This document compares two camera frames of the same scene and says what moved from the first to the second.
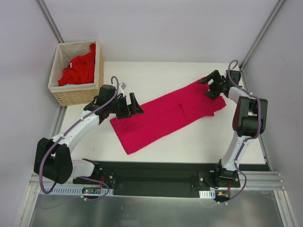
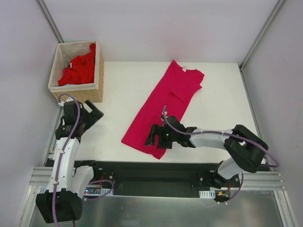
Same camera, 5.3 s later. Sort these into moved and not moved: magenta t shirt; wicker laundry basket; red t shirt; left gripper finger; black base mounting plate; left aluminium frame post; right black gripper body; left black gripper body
Moved: magenta t shirt; left gripper finger; left black gripper body; right black gripper body
Not moved: left aluminium frame post; red t shirt; black base mounting plate; wicker laundry basket
